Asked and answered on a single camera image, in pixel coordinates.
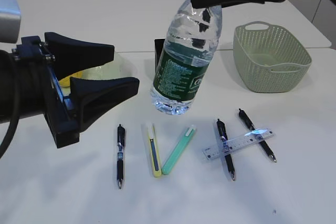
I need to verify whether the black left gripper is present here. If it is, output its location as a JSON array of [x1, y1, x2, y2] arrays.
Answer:
[[12, 32, 140, 148]]

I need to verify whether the yellow pear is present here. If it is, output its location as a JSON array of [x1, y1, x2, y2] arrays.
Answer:
[[58, 71, 83, 88]]

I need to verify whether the clear plastic water bottle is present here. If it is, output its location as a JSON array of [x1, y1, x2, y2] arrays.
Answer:
[[151, 0, 222, 115]]

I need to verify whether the yellow utility knife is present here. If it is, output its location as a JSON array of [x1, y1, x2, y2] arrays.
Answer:
[[141, 121, 162, 178]]

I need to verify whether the mint green utility knife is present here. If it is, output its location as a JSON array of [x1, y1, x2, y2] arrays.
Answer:
[[162, 125, 197, 175]]

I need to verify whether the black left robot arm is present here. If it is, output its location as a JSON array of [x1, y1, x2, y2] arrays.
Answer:
[[1, 32, 140, 148]]

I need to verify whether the green wavy glass plate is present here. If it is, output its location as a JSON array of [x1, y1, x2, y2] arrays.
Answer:
[[81, 53, 132, 80]]

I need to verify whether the black pen left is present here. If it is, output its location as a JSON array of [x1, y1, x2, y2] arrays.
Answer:
[[117, 124, 125, 189]]

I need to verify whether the black pen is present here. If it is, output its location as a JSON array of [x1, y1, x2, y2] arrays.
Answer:
[[216, 119, 236, 181], [238, 109, 277, 163], [117, 124, 125, 189]]

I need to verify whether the black square pen holder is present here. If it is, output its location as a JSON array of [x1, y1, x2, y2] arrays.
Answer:
[[154, 38, 165, 69]]

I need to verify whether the green plastic woven basket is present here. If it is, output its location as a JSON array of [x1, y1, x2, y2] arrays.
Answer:
[[233, 22, 312, 93]]

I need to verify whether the black pen right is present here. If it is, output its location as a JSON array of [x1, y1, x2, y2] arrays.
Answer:
[[238, 109, 277, 163]]

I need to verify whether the black pen middle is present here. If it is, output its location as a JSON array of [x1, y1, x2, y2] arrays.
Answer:
[[216, 119, 236, 181]]

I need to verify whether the clear plastic ruler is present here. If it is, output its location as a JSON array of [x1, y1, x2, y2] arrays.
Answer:
[[202, 128, 275, 161]]

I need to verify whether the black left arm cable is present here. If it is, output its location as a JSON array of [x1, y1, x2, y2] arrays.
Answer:
[[0, 58, 22, 159]]

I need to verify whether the silver blue wrist camera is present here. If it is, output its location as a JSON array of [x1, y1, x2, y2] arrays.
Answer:
[[1, 0, 21, 44]]

